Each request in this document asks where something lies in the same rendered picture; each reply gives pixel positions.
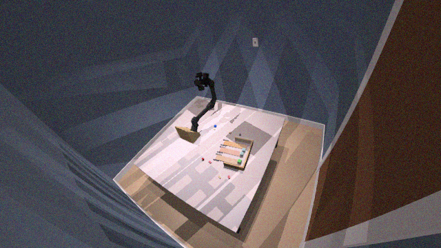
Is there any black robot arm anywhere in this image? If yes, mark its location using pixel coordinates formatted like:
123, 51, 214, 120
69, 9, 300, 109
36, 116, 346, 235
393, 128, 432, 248
190, 73, 217, 132

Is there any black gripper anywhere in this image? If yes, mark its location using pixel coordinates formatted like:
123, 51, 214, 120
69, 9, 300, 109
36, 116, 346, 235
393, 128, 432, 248
195, 72, 207, 91

